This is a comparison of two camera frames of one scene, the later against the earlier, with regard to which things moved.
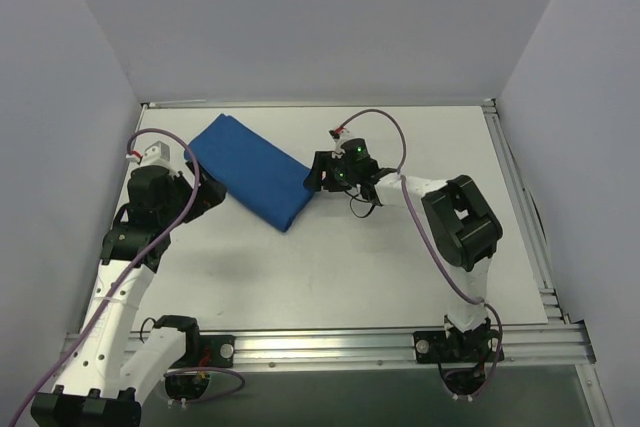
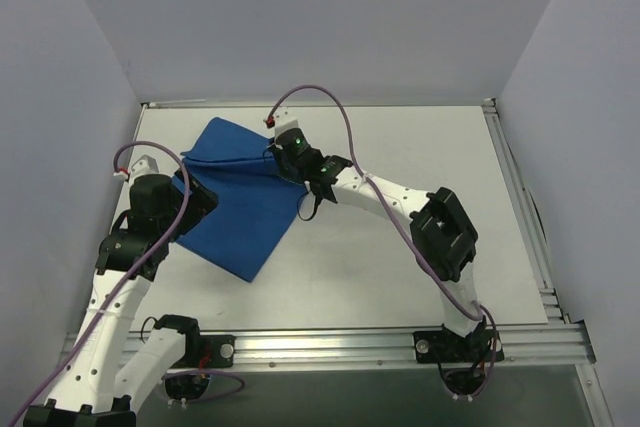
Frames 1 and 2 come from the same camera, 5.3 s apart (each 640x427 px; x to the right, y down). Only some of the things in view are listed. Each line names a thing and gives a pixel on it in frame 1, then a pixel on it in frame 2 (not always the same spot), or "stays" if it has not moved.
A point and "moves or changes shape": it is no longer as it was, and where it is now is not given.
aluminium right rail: x=524 y=211 stays
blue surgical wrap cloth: x=260 y=175 moves or changes shape
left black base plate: x=209 y=351 stays
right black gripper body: x=324 y=173 → x=279 y=156
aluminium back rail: x=431 y=102 stays
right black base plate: x=478 y=346 stays
